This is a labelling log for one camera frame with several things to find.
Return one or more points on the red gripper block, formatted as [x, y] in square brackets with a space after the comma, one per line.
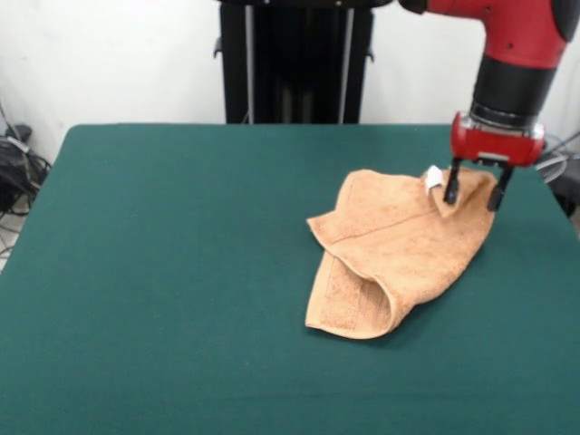
[494, 145]

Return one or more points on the tan terry towel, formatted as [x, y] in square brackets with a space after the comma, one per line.
[408, 249]

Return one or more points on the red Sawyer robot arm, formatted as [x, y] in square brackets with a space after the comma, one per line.
[521, 27]

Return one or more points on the dark green table cloth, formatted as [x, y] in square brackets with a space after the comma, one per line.
[158, 272]

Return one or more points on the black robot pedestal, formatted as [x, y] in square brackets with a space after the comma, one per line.
[294, 59]

